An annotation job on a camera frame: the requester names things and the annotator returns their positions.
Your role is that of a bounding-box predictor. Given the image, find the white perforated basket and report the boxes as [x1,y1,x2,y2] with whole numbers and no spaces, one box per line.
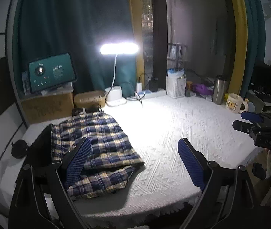
[166,77,187,98]

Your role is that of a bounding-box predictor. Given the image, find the white charger plug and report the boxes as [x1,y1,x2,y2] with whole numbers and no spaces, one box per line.
[135,82,142,94]

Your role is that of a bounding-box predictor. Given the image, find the purple plastic bag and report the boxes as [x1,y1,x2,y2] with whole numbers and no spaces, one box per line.
[192,84,214,96]

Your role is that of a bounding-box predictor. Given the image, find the white power strip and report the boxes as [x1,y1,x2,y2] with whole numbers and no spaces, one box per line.
[129,88,167,99]

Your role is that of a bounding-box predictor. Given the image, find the stainless steel tumbler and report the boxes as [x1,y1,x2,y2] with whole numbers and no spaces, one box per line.
[212,75,229,105]

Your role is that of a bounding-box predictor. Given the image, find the black folded garment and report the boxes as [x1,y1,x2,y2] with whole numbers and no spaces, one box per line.
[26,124,53,166]

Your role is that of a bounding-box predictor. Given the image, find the teal curtain left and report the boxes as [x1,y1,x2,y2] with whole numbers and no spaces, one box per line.
[13,0,136,95]

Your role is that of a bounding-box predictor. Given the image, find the yellow teal curtain right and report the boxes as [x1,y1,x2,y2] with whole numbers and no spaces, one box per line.
[229,0,266,97]

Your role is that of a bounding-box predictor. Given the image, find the brown cardboard box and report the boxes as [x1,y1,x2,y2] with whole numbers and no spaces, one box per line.
[21,92,74,125]

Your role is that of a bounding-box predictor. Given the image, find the tan oval lidded container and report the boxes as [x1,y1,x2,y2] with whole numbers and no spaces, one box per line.
[74,90,106,109]

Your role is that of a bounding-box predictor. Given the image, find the blue yellow plaid pants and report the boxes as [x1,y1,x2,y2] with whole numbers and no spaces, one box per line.
[51,112,144,200]

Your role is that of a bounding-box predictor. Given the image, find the small orange jar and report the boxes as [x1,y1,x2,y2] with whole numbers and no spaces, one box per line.
[186,81,193,92]

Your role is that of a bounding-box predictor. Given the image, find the white textured table cloth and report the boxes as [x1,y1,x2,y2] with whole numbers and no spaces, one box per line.
[0,94,267,229]

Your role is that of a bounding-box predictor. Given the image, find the white cartoon mug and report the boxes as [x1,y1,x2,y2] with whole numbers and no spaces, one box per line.
[225,93,249,114]

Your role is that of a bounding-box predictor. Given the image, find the white desk lamp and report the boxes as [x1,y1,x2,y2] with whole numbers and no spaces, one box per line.
[100,41,139,108]

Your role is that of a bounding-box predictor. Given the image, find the coiled black cable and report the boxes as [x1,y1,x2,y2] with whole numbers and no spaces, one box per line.
[71,104,103,117]

